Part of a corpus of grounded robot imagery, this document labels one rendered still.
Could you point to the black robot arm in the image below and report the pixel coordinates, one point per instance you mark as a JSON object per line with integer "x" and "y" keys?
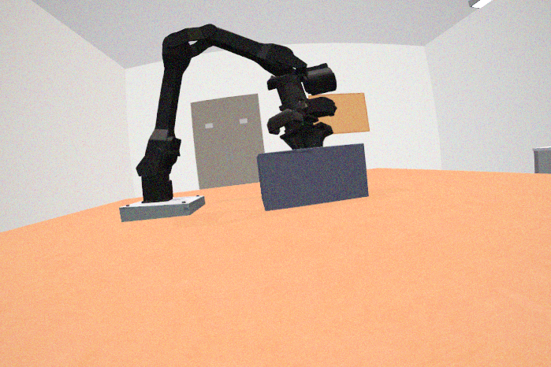
{"x": 289, "y": 71}

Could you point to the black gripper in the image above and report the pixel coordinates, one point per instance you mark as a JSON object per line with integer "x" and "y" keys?
{"x": 300, "y": 132}

